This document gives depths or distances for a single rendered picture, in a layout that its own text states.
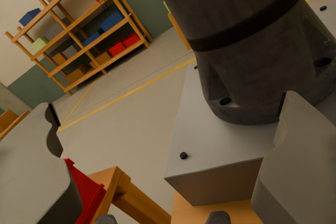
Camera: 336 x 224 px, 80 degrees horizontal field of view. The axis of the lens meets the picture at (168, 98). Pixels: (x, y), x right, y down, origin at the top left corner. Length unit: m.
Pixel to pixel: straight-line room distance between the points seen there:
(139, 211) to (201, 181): 0.38
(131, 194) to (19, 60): 7.42
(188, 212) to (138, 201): 0.32
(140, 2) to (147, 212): 5.13
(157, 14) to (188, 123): 5.20
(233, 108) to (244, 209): 0.11
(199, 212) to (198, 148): 0.08
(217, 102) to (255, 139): 0.06
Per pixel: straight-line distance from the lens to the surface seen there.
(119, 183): 0.54
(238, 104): 0.22
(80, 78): 6.23
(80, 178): 0.47
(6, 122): 6.93
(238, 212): 0.26
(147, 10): 5.46
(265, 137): 0.21
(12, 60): 8.00
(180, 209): 0.29
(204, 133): 0.25
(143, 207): 0.61
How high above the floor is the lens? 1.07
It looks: 26 degrees down
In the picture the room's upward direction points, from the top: 37 degrees counter-clockwise
